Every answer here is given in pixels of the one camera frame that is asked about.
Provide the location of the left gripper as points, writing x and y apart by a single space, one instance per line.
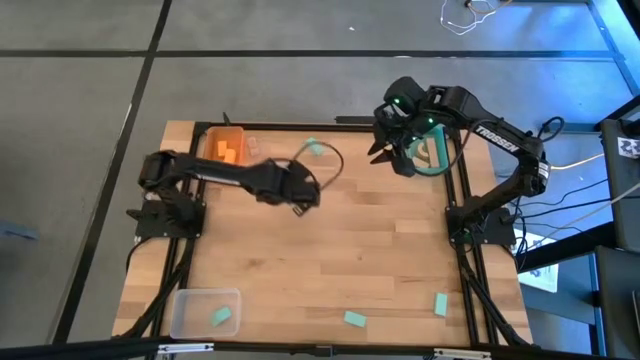
292 185

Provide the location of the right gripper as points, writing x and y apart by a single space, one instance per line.
400 130

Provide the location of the natural wood arch block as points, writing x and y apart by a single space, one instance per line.
422 154

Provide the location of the long natural wood plank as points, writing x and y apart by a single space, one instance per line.
436 152

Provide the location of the turquoise wooden block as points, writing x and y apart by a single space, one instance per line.
220 316
315 146
355 318
440 304

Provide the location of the orange wooden block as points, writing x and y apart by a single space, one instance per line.
230 156
222 148

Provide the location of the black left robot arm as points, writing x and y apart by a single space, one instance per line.
215 173

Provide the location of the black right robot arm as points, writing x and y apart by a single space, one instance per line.
500 141

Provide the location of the teal plastic bin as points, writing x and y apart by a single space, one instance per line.
430 172

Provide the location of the orange plastic bin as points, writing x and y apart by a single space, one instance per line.
212 135

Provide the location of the clear plastic bin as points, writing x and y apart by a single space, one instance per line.
190 305

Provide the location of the white printed paper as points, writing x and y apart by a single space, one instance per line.
539 274

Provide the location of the dark floor bar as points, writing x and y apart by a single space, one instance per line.
580 127

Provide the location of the black metal beam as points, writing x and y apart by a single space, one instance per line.
565 248

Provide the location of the black case with tag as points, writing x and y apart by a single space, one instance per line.
620 200

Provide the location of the white fiducial tag paper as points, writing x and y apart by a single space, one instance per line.
628 147

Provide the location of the plain black case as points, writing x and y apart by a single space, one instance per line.
617 305

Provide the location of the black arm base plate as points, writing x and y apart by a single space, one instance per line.
150 225
500 232

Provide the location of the silver bracket plate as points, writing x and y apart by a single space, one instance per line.
462 354
185 347

